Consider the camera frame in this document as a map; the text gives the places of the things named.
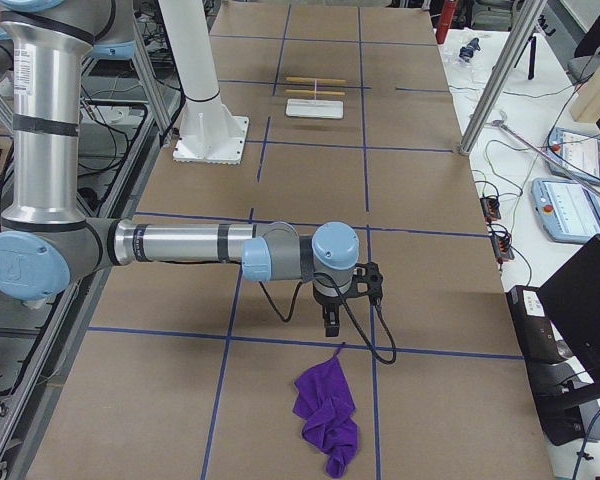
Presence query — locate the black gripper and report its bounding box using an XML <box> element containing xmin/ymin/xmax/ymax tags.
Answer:
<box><xmin>313</xmin><ymin>285</ymin><xmax>346</xmax><ymax>337</ymax></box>

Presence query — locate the purple towel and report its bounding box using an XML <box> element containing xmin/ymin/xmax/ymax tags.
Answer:
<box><xmin>293</xmin><ymin>344</ymin><xmax>359</xmax><ymax>479</ymax></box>

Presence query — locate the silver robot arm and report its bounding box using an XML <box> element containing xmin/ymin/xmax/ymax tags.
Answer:
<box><xmin>0</xmin><ymin>1</ymin><xmax>359</xmax><ymax>337</ymax></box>

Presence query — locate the white towel rack with dowels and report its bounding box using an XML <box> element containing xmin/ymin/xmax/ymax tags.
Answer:
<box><xmin>285</xmin><ymin>76</ymin><xmax>347</xmax><ymax>120</ymax></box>

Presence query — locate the near orange connector block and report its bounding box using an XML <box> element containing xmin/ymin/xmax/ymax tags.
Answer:
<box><xmin>490</xmin><ymin>231</ymin><xmax>515</xmax><ymax>264</ymax></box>

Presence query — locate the orange connector block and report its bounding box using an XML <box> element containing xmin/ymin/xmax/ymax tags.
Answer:
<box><xmin>490</xmin><ymin>231</ymin><xmax>515</xmax><ymax>264</ymax></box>
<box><xmin>480</xmin><ymin>196</ymin><xmax>501</xmax><ymax>223</ymax></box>

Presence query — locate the far orange connector block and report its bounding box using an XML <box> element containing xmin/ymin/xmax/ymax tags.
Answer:
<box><xmin>480</xmin><ymin>196</ymin><xmax>501</xmax><ymax>223</ymax></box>

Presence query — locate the black monitor on stand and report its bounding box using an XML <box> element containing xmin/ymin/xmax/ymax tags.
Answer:
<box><xmin>506</xmin><ymin>234</ymin><xmax>600</xmax><ymax>446</ymax></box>

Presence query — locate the metal reacher grabber tool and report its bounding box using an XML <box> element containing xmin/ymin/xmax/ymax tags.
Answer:
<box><xmin>488</xmin><ymin>110</ymin><xmax>600</xmax><ymax>206</ymax></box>

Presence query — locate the near teach pendant tablet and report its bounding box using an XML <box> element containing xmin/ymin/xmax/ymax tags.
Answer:
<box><xmin>531</xmin><ymin>178</ymin><xmax>600</xmax><ymax>244</ymax></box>

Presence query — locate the teach pendant tablet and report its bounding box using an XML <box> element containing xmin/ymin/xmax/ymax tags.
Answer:
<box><xmin>531</xmin><ymin>178</ymin><xmax>600</xmax><ymax>244</ymax></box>
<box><xmin>546</xmin><ymin>127</ymin><xmax>600</xmax><ymax>185</ymax></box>

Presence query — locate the folded blue umbrella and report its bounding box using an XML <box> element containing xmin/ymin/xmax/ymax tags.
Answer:
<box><xmin>459</xmin><ymin>37</ymin><xmax>481</xmax><ymax>63</ymax></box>

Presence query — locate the far teach pendant tablet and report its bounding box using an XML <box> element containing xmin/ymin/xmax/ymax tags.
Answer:
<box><xmin>546</xmin><ymin>127</ymin><xmax>600</xmax><ymax>185</ymax></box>

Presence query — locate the red cylinder bottle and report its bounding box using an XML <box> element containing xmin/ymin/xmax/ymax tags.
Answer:
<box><xmin>435</xmin><ymin>0</ymin><xmax>457</xmax><ymax>45</ymax></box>

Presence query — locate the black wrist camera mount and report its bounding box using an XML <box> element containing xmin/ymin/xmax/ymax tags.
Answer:
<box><xmin>348</xmin><ymin>262</ymin><xmax>384</xmax><ymax>307</ymax></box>

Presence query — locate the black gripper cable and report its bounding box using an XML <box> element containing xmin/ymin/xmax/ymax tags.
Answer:
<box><xmin>257</xmin><ymin>273</ymin><xmax>397</xmax><ymax>365</ymax></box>

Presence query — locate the white camera pillar with base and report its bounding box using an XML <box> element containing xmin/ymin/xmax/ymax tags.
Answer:
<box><xmin>159</xmin><ymin>0</ymin><xmax>249</xmax><ymax>165</ymax></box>

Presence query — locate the aluminium frame post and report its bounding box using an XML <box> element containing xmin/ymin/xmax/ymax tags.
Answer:
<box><xmin>458</xmin><ymin>0</ymin><xmax>547</xmax><ymax>156</ymax></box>

